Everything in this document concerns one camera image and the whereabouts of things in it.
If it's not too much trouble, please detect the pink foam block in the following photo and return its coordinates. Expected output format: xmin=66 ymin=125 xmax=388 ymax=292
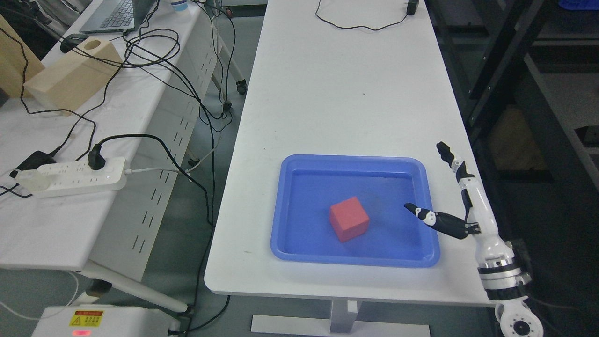
xmin=329 ymin=196 xmax=370 ymax=242

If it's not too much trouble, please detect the white black floor device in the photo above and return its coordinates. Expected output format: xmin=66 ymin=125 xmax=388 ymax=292
xmin=32 ymin=305 xmax=181 ymax=337

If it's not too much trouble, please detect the black metal shelf left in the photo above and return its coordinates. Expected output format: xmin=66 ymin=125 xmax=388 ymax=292
xmin=426 ymin=0 xmax=599 ymax=281

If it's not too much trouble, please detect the grey laptop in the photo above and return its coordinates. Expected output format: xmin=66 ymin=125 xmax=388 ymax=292
xmin=80 ymin=0 xmax=157 ymax=34

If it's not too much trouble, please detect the black computer mouse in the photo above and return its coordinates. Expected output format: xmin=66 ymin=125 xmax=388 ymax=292
xmin=60 ymin=33 xmax=89 ymax=53

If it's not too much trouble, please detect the black power cable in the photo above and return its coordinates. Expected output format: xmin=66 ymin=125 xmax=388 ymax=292
xmin=89 ymin=133 xmax=231 ymax=335

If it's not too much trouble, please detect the white power strip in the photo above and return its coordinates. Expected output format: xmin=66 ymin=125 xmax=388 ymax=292
xmin=15 ymin=157 xmax=129 ymax=198

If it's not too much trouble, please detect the blue plastic tray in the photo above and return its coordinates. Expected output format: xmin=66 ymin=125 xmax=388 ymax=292
xmin=270 ymin=154 xmax=440 ymax=268

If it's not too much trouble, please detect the robot arm white silver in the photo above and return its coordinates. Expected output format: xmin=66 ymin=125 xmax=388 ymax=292
xmin=478 ymin=239 xmax=545 ymax=337

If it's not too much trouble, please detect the white charging cable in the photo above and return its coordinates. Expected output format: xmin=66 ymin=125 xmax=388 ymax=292
xmin=124 ymin=140 xmax=220 ymax=176

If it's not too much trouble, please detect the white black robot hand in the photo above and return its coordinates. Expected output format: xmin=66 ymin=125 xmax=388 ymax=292
xmin=404 ymin=142 xmax=517 ymax=274

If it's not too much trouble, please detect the wooden box with hole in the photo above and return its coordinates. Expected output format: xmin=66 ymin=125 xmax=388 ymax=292
xmin=24 ymin=37 xmax=123 ymax=111

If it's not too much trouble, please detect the white folding table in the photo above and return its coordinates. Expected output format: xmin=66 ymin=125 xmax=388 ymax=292
xmin=0 ymin=0 xmax=248 ymax=314

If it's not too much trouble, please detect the black cable on desk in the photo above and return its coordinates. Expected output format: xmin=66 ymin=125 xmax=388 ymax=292
xmin=315 ymin=0 xmax=419 ymax=32

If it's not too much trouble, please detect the white standing desk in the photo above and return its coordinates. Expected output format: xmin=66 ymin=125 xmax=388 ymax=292
xmin=204 ymin=0 xmax=493 ymax=337

